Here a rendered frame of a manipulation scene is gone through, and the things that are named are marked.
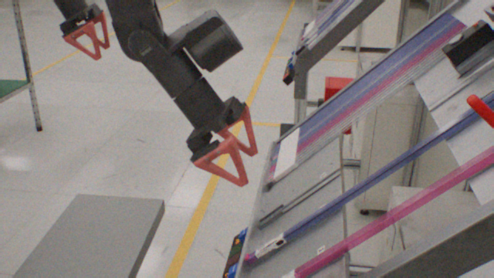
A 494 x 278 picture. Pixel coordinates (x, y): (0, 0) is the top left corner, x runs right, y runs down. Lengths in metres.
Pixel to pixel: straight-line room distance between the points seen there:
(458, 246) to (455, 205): 0.74
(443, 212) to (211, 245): 1.10
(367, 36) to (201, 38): 4.65
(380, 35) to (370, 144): 3.28
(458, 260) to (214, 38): 0.40
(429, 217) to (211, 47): 0.74
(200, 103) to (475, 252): 0.39
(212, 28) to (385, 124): 1.47
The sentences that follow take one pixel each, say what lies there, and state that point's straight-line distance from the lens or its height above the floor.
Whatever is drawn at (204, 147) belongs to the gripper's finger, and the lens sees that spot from 0.64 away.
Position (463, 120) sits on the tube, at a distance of 0.68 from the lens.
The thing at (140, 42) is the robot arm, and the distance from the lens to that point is 0.61.
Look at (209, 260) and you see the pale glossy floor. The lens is 1.94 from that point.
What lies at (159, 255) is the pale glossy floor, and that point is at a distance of 1.99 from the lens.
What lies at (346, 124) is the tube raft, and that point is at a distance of 0.95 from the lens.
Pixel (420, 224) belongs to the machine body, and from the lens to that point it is 1.15.
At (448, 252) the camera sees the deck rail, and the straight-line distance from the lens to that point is 0.52.
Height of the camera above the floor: 1.24
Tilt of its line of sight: 25 degrees down
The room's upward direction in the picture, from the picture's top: straight up
